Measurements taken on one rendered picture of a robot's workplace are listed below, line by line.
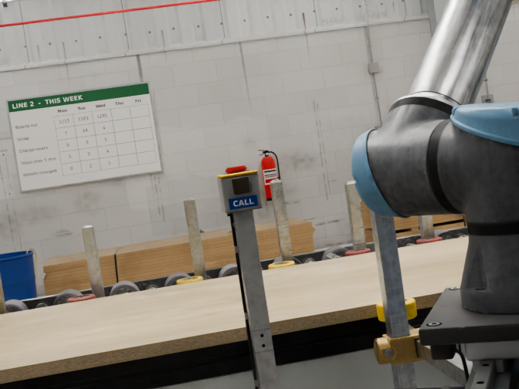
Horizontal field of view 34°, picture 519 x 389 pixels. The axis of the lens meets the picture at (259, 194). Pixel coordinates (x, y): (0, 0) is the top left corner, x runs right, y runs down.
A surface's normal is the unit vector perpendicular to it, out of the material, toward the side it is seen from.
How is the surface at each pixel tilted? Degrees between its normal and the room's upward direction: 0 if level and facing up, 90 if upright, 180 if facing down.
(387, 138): 46
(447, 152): 71
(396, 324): 90
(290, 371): 90
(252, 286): 90
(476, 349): 90
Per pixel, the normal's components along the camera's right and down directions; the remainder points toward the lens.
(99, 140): 0.17, 0.03
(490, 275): -0.76, -0.16
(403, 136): -0.58, -0.64
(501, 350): -0.34, 0.10
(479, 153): -0.73, 0.14
